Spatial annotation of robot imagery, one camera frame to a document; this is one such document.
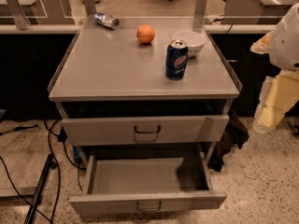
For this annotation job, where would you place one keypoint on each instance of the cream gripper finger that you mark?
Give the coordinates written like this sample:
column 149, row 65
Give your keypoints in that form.
column 278, row 96
column 262, row 46

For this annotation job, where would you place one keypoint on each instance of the blue pepsi can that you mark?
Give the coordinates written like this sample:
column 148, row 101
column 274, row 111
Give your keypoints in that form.
column 176, row 59

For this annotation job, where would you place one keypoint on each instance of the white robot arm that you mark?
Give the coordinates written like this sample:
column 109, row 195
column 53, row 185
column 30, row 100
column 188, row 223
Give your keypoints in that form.
column 284, row 47

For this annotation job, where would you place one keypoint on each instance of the grey top drawer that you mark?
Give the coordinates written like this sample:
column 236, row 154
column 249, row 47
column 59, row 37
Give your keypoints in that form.
column 144, row 130

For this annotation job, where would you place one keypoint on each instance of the grey metal drawer cabinet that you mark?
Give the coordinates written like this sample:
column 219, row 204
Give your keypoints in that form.
column 110, row 74

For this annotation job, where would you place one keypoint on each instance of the silver can lying down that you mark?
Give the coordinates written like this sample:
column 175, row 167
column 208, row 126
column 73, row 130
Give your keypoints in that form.
column 107, row 21

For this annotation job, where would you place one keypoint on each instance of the grey open middle drawer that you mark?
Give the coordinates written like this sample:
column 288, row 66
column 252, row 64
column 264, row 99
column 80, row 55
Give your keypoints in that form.
column 145, row 181

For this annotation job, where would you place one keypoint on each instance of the dark cloth on floor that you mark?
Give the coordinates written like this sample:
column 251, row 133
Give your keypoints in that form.
column 235, row 134

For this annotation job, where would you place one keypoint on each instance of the white ceramic bowl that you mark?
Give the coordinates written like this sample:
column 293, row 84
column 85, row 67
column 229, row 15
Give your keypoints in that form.
column 195, row 41

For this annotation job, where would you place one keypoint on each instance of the orange fruit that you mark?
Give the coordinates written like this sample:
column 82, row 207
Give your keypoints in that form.
column 145, row 34

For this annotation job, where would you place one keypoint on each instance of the black flat bar on floor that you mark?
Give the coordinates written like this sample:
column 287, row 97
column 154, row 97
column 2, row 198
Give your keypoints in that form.
column 38, row 192

